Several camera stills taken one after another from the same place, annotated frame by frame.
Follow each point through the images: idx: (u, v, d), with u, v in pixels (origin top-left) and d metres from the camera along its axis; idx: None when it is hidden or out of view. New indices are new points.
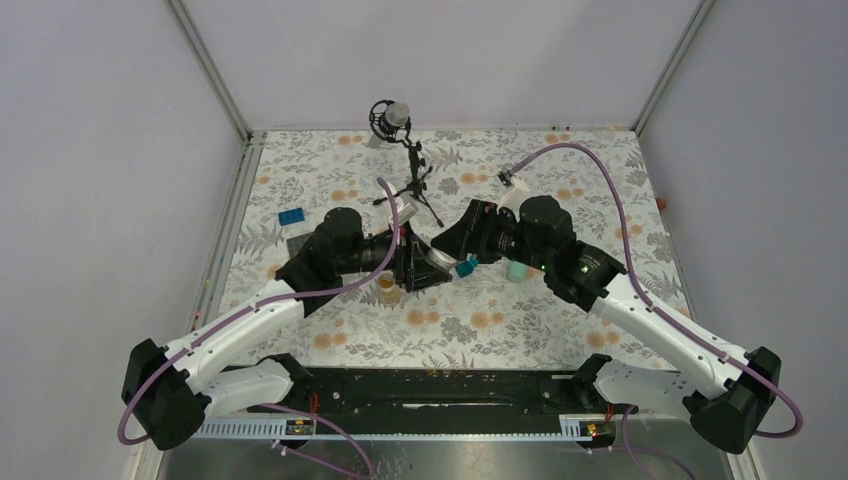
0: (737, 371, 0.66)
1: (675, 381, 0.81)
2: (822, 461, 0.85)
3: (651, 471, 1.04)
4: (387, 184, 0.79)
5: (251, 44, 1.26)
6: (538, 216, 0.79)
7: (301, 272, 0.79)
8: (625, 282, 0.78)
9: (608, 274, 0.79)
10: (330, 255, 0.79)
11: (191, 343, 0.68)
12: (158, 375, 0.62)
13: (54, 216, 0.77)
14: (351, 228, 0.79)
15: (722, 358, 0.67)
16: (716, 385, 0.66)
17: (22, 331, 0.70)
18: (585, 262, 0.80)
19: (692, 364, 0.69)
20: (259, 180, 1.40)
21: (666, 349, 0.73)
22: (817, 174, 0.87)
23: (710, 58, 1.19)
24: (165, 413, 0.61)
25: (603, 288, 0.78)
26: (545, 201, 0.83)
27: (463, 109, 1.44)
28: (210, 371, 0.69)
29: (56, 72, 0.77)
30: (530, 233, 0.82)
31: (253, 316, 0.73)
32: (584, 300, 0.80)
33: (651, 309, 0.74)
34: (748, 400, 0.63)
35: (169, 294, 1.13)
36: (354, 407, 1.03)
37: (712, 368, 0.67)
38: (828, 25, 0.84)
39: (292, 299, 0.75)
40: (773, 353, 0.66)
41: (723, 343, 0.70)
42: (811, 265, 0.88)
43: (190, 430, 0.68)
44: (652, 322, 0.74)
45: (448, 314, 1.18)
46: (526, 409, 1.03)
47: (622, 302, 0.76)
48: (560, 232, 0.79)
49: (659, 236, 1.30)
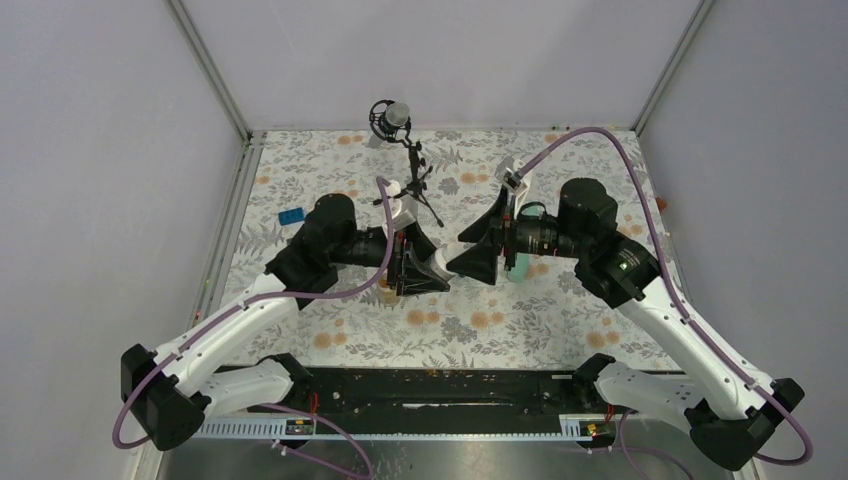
0: (760, 400, 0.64)
1: (679, 388, 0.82)
2: (822, 463, 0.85)
3: (650, 471, 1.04)
4: (384, 186, 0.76)
5: (250, 43, 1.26)
6: (581, 201, 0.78)
7: (293, 263, 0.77)
8: (661, 287, 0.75)
9: (645, 273, 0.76)
10: (323, 244, 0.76)
11: (178, 347, 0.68)
12: (145, 381, 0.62)
13: (55, 215, 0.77)
14: (343, 216, 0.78)
15: (750, 384, 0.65)
16: (736, 409, 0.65)
17: (22, 331, 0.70)
18: (623, 257, 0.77)
19: (716, 384, 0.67)
20: (259, 180, 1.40)
21: (691, 363, 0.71)
22: (817, 173, 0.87)
23: (709, 59, 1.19)
24: (159, 416, 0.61)
25: (640, 290, 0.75)
26: (590, 185, 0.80)
27: (463, 109, 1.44)
28: (201, 374, 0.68)
29: (55, 70, 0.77)
30: (570, 217, 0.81)
31: (242, 314, 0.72)
32: (615, 297, 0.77)
33: (685, 322, 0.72)
34: (764, 429, 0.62)
35: (168, 293, 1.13)
36: (354, 407, 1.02)
37: (737, 393, 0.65)
38: (828, 24, 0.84)
39: (282, 297, 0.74)
40: (798, 387, 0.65)
41: (753, 368, 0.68)
42: (812, 264, 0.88)
43: (193, 430, 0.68)
44: (684, 334, 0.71)
45: (449, 314, 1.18)
46: (526, 408, 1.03)
47: (657, 309, 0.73)
48: (603, 221, 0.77)
49: (658, 236, 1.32)
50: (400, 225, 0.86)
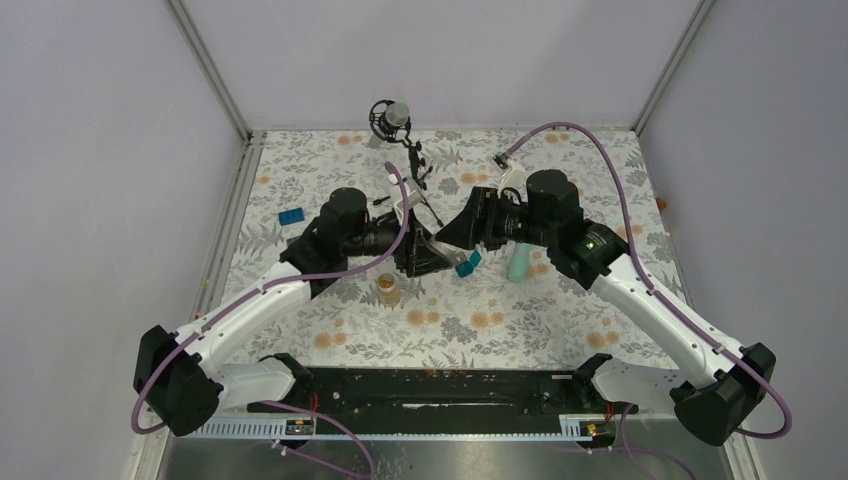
0: (729, 363, 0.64)
1: (665, 374, 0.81)
2: (824, 463, 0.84)
3: (651, 471, 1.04)
4: (395, 168, 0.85)
5: (251, 44, 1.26)
6: (544, 187, 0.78)
7: (304, 253, 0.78)
8: (627, 264, 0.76)
9: (612, 254, 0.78)
10: (337, 233, 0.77)
11: (201, 328, 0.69)
12: (169, 360, 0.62)
13: (55, 216, 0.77)
14: (357, 206, 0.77)
15: (717, 349, 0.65)
16: (706, 374, 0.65)
17: (23, 330, 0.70)
18: (591, 239, 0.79)
19: (684, 351, 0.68)
20: (259, 180, 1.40)
21: (661, 334, 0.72)
22: (817, 173, 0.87)
23: (708, 60, 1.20)
24: (180, 397, 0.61)
25: (605, 266, 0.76)
26: (553, 173, 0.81)
27: (464, 109, 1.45)
28: (222, 354, 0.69)
29: (55, 69, 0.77)
30: (537, 204, 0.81)
31: (259, 299, 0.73)
32: (585, 277, 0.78)
33: (651, 292, 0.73)
34: (735, 391, 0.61)
35: (168, 292, 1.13)
36: (354, 407, 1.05)
37: (704, 358, 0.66)
38: (828, 24, 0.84)
39: (299, 281, 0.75)
40: (767, 349, 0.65)
41: (720, 334, 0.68)
42: (812, 263, 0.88)
43: (209, 412, 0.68)
44: (651, 305, 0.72)
45: (449, 314, 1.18)
46: (526, 408, 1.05)
47: (623, 282, 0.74)
48: (565, 205, 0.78)
49: (659, 236, 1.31)
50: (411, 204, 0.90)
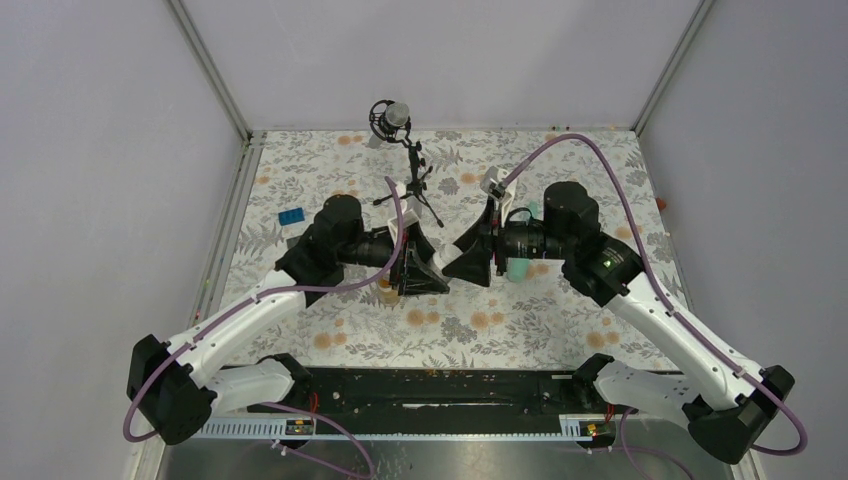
0: (750, 387, 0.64)
1: (676, 386, 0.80)
2: (822, 466, 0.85)
3: (650, 472, 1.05)
4: (395, 183, 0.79)
5: (251, 45, 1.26)
6: (565, 203, 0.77)
7: (301, 261, 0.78)
8: (645, 283, 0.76)
9: (629, 271, 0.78)
10: (331, 241, 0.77)
11: (193, 338, 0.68)
12: (160, 371, 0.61)
13: (55, 216, 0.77)
14: (351, 213, 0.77)
15: (737, 372, 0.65)
16: (726, 398, 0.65)
17: (21, 330, 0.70)
18: (607, 255, 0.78)
19: (705, 374, 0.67)
20: (259, 180, 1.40)
21: (680, 356, 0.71)
22: (818, 172, 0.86)
23: (709, 59, 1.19)
24: (171, 407, 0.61)
25: (622, 285, 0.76)
26: (576, 189, 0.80)
27: (464, 108, 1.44)
28: (215, 362, 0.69)
29: (55, 68, 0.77)
30: (555, 220, 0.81)
31: (254, 307, 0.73)
32: (602, 294, 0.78)
33: (671, 314, 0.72)
34: (756, 416, 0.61)
35: (168, 293, 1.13)
36: (354, 407, 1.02)
37: (725, 381, 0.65)
38: (828, 23, 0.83)
39: (294, 291, 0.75)
40: (787, 373, 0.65)
41: (739, 357, 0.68)
42: (812, 263, 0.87)
43: (202, 422, 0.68)
44: (670, 327, 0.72)
45: (448, 314, 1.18)
46: (526, 408, 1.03)
47: (643, 303, 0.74)
48: (585, 222, 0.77)
49: (659, 235, 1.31)
50: (406, 224, 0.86)
